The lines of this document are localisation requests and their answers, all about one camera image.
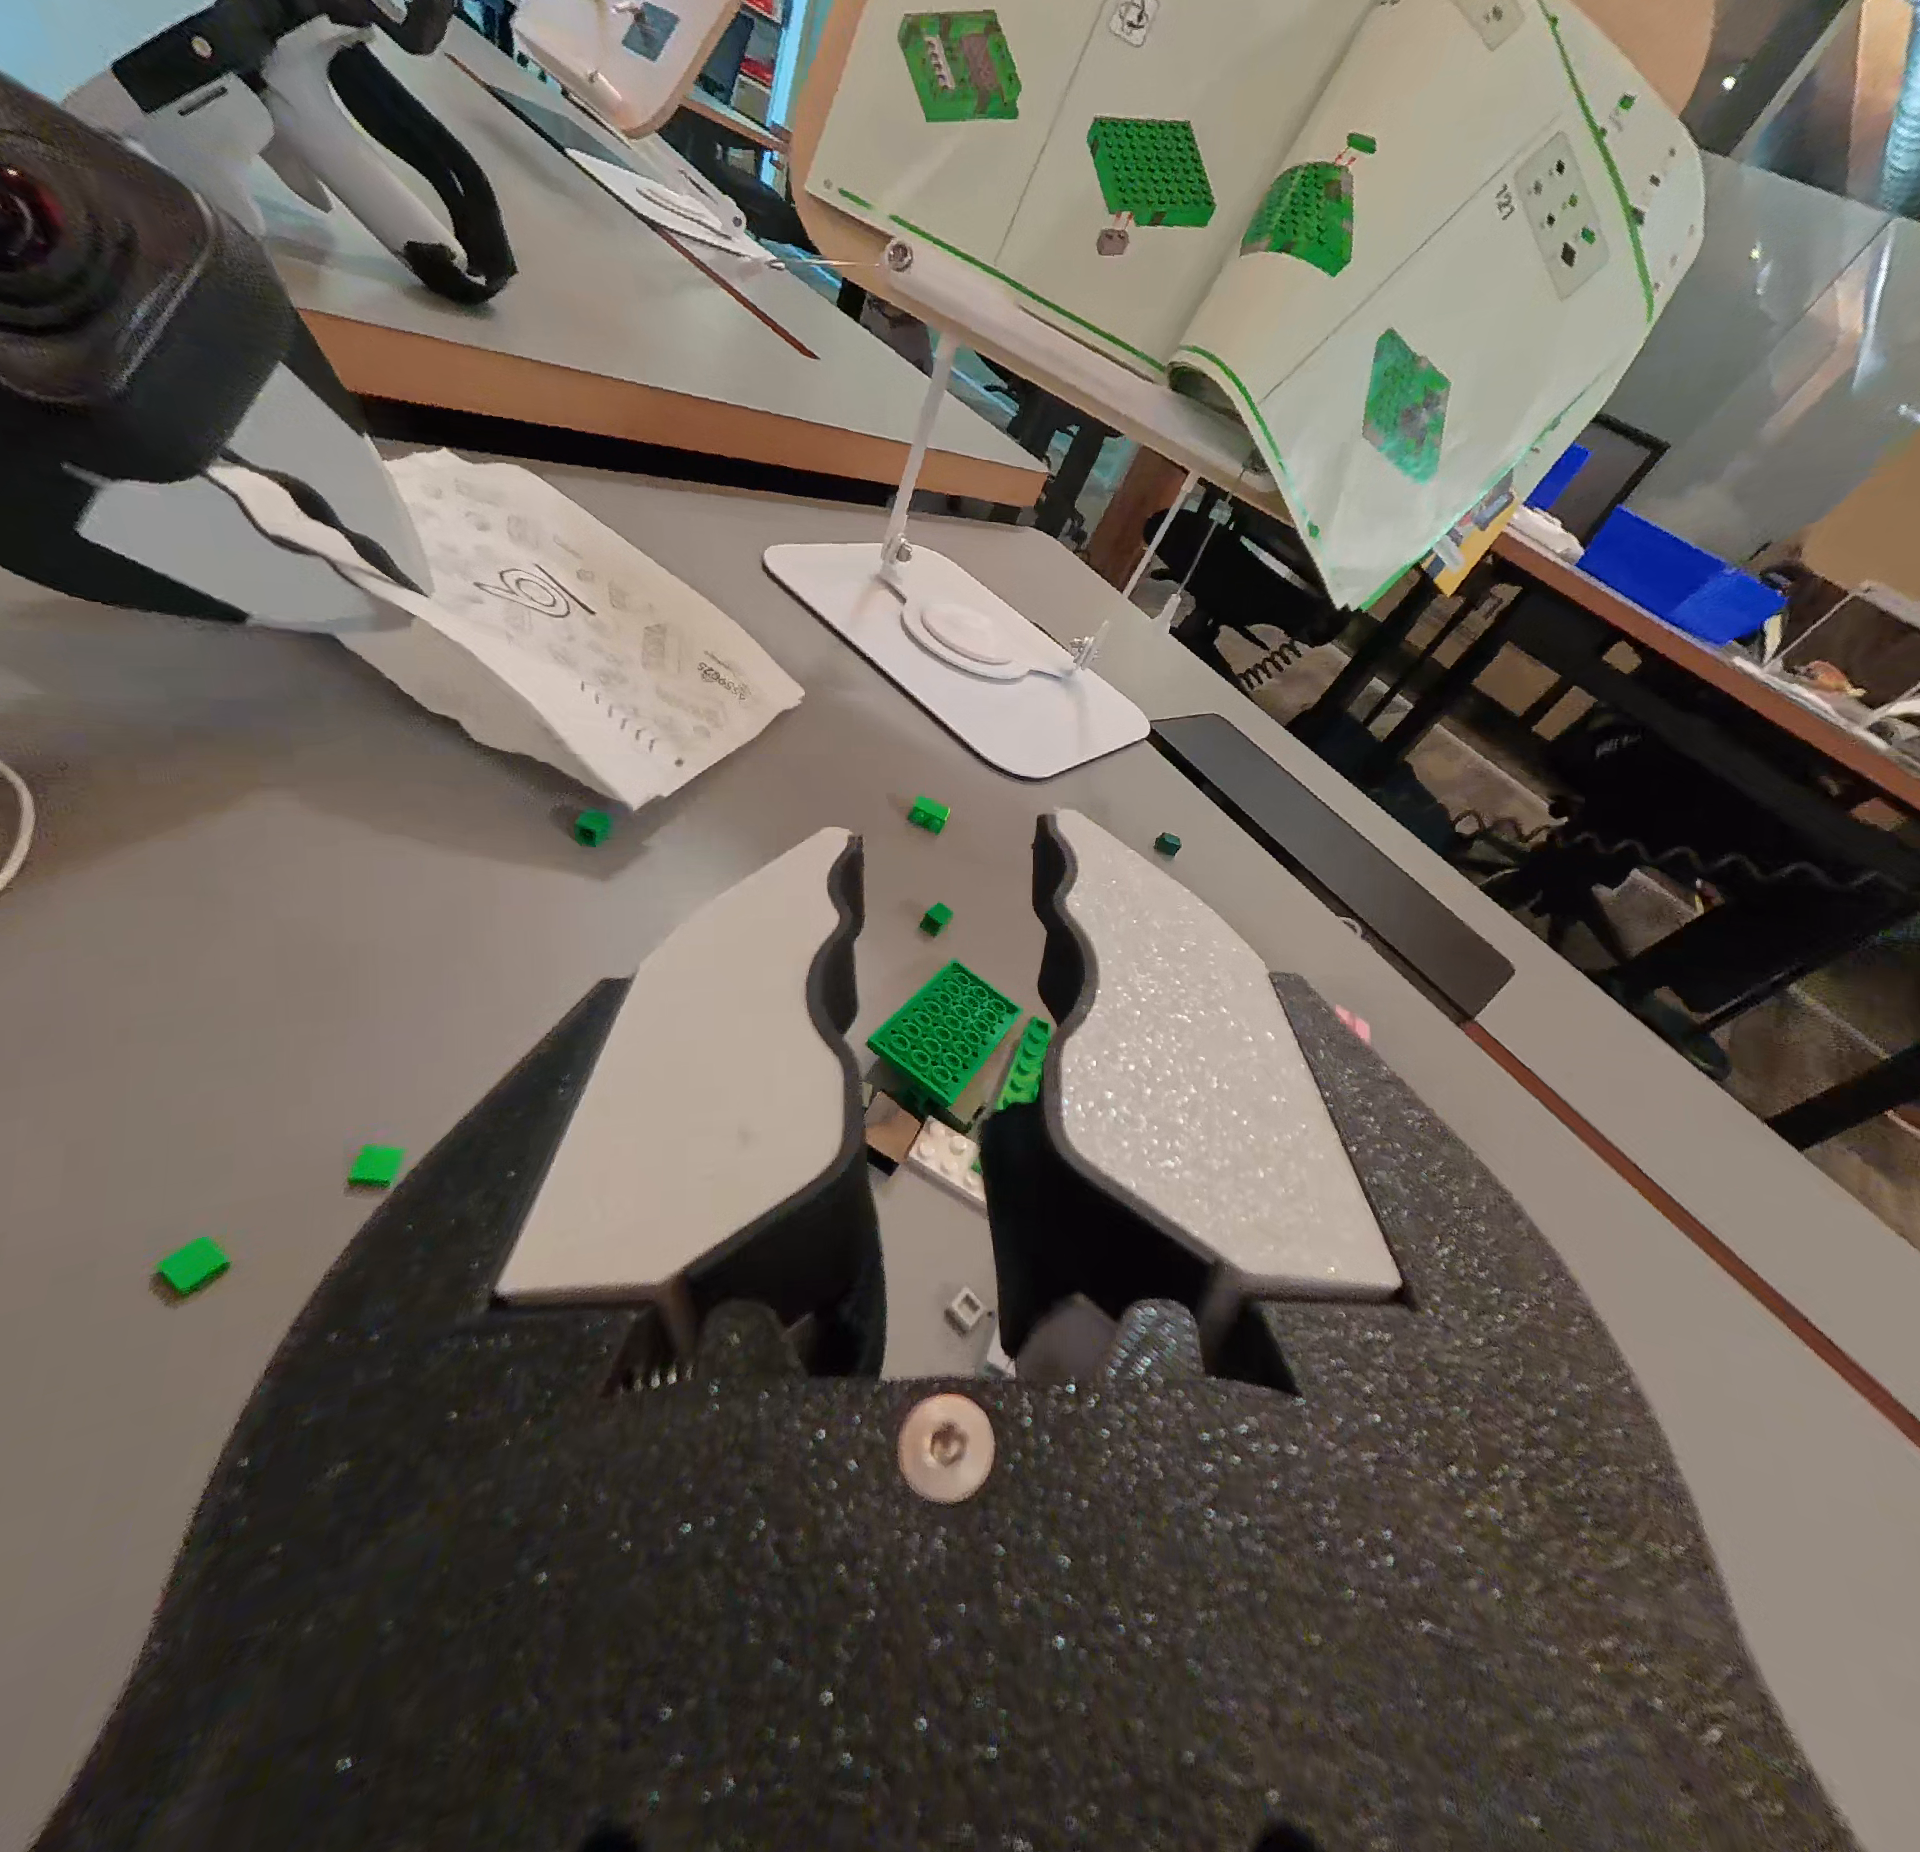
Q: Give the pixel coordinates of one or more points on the white and black hand-held device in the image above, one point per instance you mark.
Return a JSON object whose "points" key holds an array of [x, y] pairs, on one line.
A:
{"points": [[322, 112]]}

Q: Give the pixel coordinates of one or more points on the white printed paper bag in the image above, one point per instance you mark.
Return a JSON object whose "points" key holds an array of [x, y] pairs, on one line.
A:
{"points": [[600, 654]]}

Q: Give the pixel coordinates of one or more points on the green flat tile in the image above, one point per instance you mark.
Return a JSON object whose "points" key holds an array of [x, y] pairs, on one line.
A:
{"points": [[376, 1164], [192, 1264]]}

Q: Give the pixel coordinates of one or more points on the white metal stand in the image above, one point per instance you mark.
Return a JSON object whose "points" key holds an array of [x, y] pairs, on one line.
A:
{"points": [[675, 211], [960, 698]]}

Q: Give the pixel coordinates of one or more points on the instruction page on wooden board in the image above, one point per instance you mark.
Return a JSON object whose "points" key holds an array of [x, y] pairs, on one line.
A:
{"points": [[1199, 83]]}

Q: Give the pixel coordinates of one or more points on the green rectangular plate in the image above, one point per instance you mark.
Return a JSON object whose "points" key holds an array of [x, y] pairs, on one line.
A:
{"points": [[947, 1027]]}

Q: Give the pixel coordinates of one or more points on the table with wooden edge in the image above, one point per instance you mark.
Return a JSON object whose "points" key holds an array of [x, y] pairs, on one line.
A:
{"points": [[1725, 691]]}

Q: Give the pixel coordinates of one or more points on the adjoining grey desk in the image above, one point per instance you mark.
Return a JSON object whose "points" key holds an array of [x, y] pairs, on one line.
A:
{"points": [[1725, 1216]]}

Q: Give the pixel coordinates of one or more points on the black tablet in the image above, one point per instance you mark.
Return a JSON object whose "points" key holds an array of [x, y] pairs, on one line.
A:
{"points": [[1350, 863]]}

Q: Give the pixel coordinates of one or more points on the small grey tile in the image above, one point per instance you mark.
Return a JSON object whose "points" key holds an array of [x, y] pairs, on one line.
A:
{"points": [[969, 1306]]}

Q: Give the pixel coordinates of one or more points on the white plate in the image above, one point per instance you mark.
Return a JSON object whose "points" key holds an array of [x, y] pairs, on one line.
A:
{"points": [[947, 1155]]}

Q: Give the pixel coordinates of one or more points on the green studded plate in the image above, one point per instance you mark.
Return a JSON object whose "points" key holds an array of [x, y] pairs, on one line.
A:
{"points": [[1028, 1066]]}

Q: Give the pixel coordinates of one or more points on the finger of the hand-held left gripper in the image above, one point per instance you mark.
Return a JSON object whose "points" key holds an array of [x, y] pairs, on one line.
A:
{"points": [[194, 563], [345, 488]]}

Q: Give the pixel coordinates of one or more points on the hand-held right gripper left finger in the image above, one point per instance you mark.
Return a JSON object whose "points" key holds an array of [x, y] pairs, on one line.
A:
{"points": [[691, 1132]]}

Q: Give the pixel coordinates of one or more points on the blue plastic bin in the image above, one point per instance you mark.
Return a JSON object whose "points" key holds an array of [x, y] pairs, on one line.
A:
{"points": [[1562, 478], [1680, 579]]}

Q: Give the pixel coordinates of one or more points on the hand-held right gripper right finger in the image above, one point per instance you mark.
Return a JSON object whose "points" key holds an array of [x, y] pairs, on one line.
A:
{"points": [[1199, 1116]]}

